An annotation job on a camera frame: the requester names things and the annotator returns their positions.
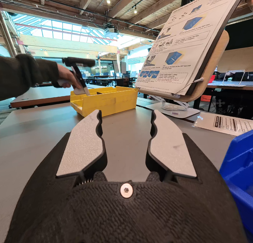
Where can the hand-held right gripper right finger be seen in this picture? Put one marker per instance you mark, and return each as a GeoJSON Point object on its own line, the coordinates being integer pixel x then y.
{"type": "Point", "coordinates": [170, 148]}

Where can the blue plastic storage bin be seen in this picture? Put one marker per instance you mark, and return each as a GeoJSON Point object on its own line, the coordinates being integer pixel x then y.
{"type": "Point", "coordinates": [241, 168]}

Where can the red plastic bin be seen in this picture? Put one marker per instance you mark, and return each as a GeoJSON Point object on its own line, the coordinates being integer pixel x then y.
{"type": "Point", "coordinates": [211, 78]}

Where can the person's left forearm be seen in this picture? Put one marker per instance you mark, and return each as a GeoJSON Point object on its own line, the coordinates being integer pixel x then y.
{"type": "Point", "coordinates": [19, 75]}

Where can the yellow plastic storage bin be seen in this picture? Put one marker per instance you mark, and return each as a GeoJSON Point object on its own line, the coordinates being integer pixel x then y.
{"type": "Point", "coordinates": [110, 104]}

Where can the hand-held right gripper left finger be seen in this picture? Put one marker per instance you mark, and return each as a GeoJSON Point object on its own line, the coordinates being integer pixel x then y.
{"type": "Point", "coordinates": [81, 146]}

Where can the row of background office desks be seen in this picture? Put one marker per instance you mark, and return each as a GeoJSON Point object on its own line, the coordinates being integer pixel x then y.
{"type": "Point", "coordinates": [110, 77]}

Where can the ceiling projector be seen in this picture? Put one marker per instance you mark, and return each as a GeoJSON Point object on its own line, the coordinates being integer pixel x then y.
{"type": "Point", "coordinates": [111, 32]}

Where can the grey desk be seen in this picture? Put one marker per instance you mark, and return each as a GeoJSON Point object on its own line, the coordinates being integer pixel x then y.
{"type": "Point", "coordinates": [126, 132]}

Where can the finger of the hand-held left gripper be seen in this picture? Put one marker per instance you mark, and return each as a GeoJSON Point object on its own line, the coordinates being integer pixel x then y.
{"type": "Point", "coordinates": [87, 91]}
{"type": "Point", "coordinates": [79, 91]}

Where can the person's left hand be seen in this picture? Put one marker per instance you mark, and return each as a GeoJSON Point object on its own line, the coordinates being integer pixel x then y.
{"type": "Point", "coordinates": [66, 75]}

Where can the printed instruction sheet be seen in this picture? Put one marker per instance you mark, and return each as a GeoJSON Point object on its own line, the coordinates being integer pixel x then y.
{"type": "Point", "coordinates": [183, 49]}

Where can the wooden document stand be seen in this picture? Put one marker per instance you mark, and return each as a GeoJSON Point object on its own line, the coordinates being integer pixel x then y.
{"type": "Point", "coordinates": [235, 59]}
{"type": "Point", "coordinates": [215, 69]}

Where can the laminated instruction sheet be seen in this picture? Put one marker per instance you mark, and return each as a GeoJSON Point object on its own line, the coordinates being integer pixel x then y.
{"type": "Point", "coordinates": [219, 122]}

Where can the orange plastic bin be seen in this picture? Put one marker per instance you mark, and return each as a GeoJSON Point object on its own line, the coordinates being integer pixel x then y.
{"type": "Point", "coordinates": [204, 98]}

